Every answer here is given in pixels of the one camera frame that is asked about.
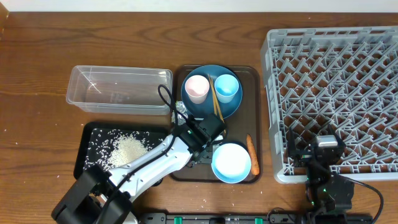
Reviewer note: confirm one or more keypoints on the white rice pile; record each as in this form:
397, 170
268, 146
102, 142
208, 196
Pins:
126, 149

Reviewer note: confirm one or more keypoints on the dark blue plate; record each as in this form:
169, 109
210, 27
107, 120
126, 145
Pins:
205, 108

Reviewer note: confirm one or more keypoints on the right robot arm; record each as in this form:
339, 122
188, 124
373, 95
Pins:
331, 195

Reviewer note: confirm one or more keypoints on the pink cup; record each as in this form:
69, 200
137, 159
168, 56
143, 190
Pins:
197, 88

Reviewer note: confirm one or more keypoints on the left wooden chopstick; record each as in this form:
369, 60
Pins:
213, 95

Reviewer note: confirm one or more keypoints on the aluminium foil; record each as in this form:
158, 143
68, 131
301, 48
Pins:
181, 116

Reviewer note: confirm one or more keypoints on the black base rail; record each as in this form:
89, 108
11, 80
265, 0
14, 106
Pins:
272, 218

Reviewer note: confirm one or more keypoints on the black waste tray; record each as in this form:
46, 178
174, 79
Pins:
156, 136

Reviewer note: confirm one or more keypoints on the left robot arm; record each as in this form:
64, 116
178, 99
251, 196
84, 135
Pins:
106, 197

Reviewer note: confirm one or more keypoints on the grey dishwasher rack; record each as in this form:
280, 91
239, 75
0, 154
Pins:
344, 78

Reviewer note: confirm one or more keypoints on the clear plastic bin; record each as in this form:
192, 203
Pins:
118, 90

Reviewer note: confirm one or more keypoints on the light blue cup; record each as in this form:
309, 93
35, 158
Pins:
226, 86

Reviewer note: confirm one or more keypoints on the light blue bowl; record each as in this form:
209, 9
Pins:
231, 163

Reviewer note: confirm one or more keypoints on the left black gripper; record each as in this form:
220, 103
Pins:
209, 161

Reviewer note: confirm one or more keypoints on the orange carrot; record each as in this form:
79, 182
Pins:
255, 170

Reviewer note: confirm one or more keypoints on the right wooden chopstick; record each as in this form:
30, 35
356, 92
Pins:
218, 106

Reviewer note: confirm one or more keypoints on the wooden chopstick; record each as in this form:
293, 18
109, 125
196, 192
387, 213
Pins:
218, 106
213, 95

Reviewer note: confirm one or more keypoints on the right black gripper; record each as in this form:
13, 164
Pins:
303, 157

